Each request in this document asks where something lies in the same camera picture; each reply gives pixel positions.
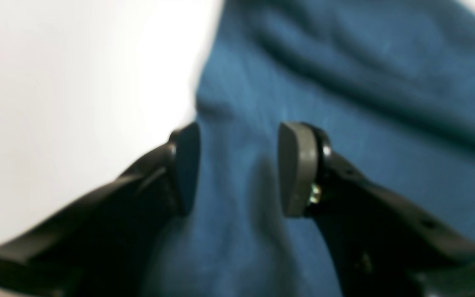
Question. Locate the dark blue t-shirt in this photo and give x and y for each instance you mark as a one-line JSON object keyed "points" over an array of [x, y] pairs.
{"points": [[311, 60]]}

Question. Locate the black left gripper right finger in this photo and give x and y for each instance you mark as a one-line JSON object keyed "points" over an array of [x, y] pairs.
{"points": [[381, 244]]}

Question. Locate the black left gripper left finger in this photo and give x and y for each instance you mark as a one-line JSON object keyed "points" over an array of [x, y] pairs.
{"points": [[101, 244]]}

